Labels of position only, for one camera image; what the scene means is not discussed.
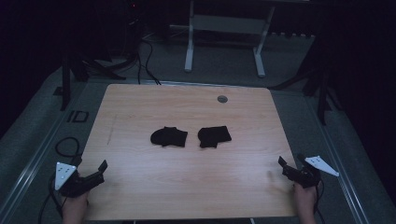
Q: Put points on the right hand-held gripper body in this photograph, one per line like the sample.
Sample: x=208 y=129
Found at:
x=306 y=175

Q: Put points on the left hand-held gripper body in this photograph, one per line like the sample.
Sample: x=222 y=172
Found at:
x=79 y=183

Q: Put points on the black sock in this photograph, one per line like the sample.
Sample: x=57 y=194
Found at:
x=214 y=136
x=169 y=137

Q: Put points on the person's left hand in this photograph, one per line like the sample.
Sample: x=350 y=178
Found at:
x=74 y=207

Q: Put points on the person's right hand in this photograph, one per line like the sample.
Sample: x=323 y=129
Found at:
x=305 y=200

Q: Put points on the black tripod stand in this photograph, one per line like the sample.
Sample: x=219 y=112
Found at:
x=66 y=84
x=322 y=93

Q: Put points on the grey round table grommet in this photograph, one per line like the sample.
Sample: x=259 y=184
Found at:
x=222 y=99

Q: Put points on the dark power strip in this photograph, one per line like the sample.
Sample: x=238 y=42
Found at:
x=292 y=34

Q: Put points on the metal floor rail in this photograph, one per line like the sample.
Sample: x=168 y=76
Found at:
x=337 y=161
x=34 y=165

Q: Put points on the white metal desk frame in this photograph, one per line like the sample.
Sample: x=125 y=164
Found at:
x=229 y=24

